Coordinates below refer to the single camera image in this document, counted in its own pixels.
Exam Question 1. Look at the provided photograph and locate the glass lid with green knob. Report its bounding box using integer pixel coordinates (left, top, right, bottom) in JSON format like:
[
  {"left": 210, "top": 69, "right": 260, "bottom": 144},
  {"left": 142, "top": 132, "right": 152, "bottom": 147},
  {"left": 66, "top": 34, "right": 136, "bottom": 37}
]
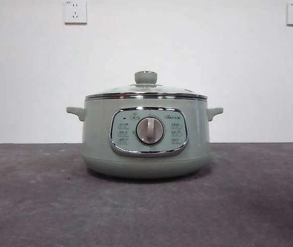
[{"left": 84, "top": 69, "right": 208, "bottom": 100}]

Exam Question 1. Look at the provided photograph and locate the green electric cooking pot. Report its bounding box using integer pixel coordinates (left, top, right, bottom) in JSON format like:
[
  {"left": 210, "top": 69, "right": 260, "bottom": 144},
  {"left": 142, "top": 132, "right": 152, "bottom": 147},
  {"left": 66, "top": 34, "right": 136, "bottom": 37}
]
[{"left": 66, "top": 98, "right": 224, "bottom": 180}]

